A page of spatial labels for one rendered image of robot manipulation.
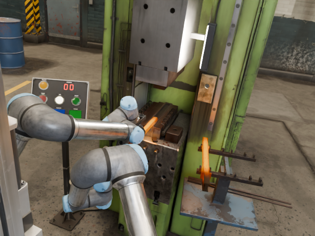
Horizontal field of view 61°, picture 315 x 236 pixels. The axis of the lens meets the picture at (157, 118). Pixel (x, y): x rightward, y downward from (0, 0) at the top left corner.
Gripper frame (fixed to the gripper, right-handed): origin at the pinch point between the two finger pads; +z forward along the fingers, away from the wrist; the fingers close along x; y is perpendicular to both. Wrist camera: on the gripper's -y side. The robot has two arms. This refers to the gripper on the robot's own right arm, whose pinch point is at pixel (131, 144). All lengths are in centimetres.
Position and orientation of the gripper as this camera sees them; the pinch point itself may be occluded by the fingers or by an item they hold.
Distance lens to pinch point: 148.0
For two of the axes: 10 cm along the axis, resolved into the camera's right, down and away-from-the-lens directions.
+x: 9.4, 2.4, -2.5
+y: -1.1, 9.0, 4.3
